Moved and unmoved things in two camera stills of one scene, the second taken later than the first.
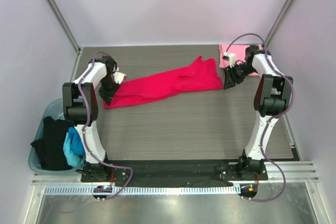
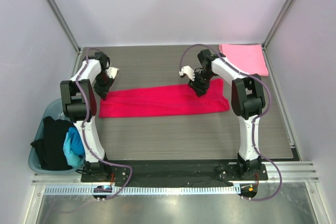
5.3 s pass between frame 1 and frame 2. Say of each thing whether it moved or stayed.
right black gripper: moved
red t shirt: moved
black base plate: stayed
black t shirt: stayed
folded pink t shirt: stayed
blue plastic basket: stayed
